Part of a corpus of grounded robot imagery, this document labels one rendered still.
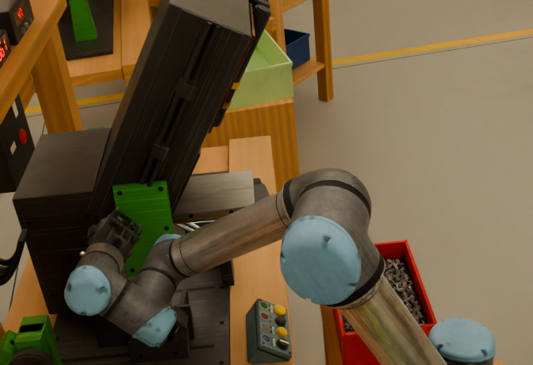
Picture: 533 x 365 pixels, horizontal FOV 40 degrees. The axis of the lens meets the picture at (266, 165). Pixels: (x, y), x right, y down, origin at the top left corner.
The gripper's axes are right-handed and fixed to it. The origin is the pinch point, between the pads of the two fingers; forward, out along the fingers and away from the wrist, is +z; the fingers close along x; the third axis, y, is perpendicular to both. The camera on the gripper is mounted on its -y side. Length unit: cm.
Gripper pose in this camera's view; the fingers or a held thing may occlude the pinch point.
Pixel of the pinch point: (116, 228)
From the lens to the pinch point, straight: 159.1
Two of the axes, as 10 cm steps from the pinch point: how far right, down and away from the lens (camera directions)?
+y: 6.3, -7.5, -2.1
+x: -7.8, -6.0, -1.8
